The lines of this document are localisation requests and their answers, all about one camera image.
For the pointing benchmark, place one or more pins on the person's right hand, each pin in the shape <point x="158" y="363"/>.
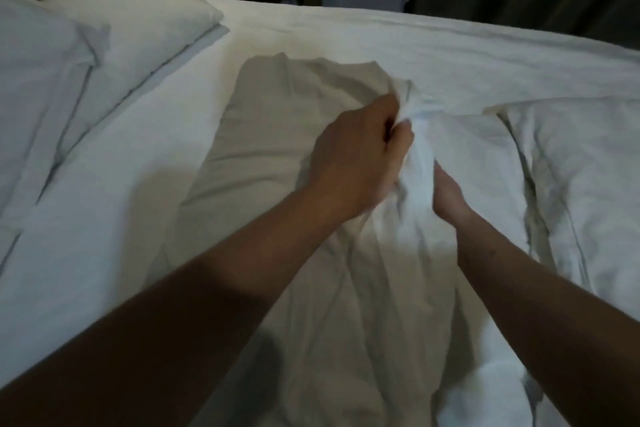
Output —
<point x="450" y="204"/>

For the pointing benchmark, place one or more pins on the person's left hand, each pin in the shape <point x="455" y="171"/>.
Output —
<point x="350" y="161"/>

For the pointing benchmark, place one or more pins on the person's left thumb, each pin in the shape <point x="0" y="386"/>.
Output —
<point x="402" y="136"/>

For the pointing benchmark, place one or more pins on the person's right thumb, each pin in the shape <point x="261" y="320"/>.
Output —
<point x="440" y="181"/>

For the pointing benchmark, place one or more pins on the white pillowcase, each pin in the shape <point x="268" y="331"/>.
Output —
<point x="475" y="151"/>

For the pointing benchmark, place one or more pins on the person's right forearm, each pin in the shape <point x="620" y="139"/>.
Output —
<point x="545" y="321"/>

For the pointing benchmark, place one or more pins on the person's left forearm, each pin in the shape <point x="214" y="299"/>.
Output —
<point x="190" y="306"/>

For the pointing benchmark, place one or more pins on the beige bare pillow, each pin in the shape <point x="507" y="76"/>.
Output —
<point x="270" y="141"/>

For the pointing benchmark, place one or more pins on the white pillow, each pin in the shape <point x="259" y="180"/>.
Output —
<point x="130" y="16"/>
<point x="35" y="91"/>
<point x="585" y="181"/>

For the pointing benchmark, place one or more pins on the white bed sheet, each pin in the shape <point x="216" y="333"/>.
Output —
<point x="125" y="201"/>

